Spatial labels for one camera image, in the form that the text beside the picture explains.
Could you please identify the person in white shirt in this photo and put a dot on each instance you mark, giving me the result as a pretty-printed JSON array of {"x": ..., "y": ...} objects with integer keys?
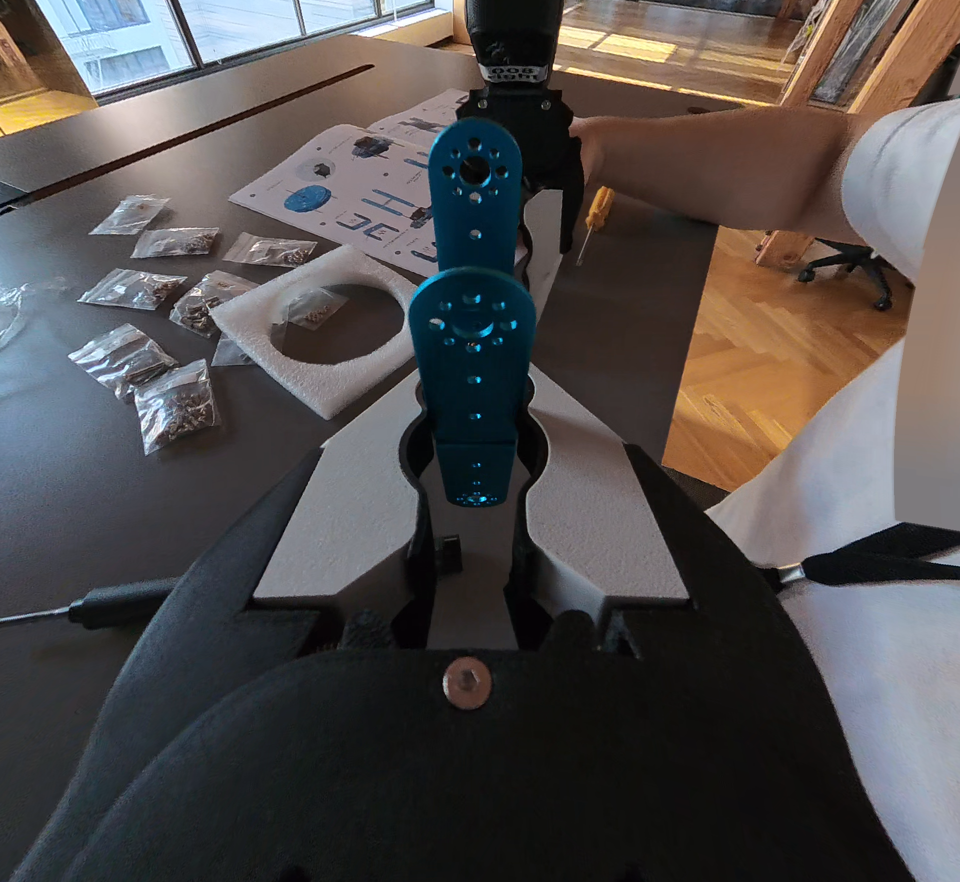
[{"x": 825, "y": 447}]

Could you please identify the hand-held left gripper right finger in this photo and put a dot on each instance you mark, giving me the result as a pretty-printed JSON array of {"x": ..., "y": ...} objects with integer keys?
[{"x": 600, "y": 522}]

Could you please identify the black precision screwdriver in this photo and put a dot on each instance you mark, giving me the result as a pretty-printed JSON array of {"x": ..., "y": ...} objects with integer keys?
[{"x": 120, "y": 603}]

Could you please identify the wooden post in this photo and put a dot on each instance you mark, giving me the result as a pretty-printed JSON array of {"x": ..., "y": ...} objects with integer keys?
[
  {"x": 840, "y": 12},
  {"x": 900, "y": 50}
]

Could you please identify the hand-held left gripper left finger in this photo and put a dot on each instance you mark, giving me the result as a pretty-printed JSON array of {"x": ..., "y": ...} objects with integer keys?
[{"x": 337, "y": 522}]

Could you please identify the dark grey desk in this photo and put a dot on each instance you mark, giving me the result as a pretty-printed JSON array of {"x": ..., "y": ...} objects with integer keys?
[{"x": 90, "y": 507}]

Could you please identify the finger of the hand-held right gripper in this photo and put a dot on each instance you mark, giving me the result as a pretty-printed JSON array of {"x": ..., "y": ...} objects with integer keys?
[{"x": 546, "y": 230}]

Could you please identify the clear plastic wrap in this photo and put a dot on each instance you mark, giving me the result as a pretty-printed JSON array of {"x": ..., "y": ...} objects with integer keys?
[{"x": 11, "y": 312}]

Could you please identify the black office chair base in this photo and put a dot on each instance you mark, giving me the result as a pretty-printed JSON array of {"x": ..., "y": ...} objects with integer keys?
[{"x": 847, "y": 260}]

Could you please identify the printed instruction sheet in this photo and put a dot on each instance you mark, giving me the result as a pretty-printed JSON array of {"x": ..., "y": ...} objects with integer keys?
[{"x": 330, "y": 162}]

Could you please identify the person's right forearm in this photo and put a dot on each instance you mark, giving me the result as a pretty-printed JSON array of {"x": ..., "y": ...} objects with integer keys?
[{"x": 720, "y": 162}]

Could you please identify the blue metal bracket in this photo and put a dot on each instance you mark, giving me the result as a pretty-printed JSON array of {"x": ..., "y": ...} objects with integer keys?
[{"x": 472, "y": 372}]

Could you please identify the white foam frame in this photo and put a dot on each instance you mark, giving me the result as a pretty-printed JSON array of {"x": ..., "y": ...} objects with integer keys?
[{"x": 247, "y": 320}]

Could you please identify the group of clear screw bags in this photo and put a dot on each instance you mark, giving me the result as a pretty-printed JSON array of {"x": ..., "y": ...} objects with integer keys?
[{"x": 176, "y": 410}]

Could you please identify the person's right hand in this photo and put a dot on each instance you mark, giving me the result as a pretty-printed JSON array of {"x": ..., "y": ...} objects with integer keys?
[{"x": 590, "y": 144}]

